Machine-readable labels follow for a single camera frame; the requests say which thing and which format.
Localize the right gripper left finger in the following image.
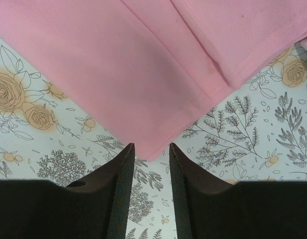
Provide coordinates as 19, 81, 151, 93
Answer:
0, 143, 135, 239

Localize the floral table mat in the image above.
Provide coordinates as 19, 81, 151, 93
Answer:
0, 39, 307, 239

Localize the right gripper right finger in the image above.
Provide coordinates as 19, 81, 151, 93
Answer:
169, 143, 307, 239

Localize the pink t shirt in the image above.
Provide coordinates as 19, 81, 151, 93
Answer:
0, 0, 307, 161

